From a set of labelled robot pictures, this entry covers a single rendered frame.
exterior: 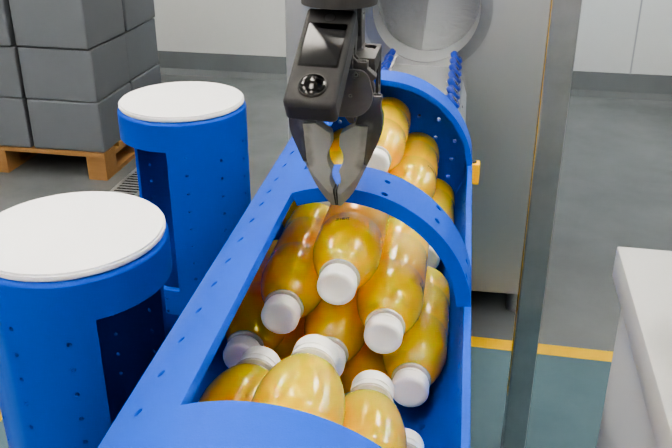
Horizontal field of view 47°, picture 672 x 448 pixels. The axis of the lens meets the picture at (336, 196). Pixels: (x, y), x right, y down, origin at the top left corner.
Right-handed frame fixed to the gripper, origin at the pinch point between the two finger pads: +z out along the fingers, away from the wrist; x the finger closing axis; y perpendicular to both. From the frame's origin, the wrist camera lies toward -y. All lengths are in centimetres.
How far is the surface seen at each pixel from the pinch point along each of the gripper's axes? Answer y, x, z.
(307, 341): -17.5, -0.4, 5.3
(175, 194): 76, 47, 37
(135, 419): -31.9, 8.3, 2.6
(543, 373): 143, -45, 123
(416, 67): 166, 2, 31
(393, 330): -5.3, -6.6, 11.7
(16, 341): 11, 46, 30
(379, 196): 1.9, -4.2, 0.6
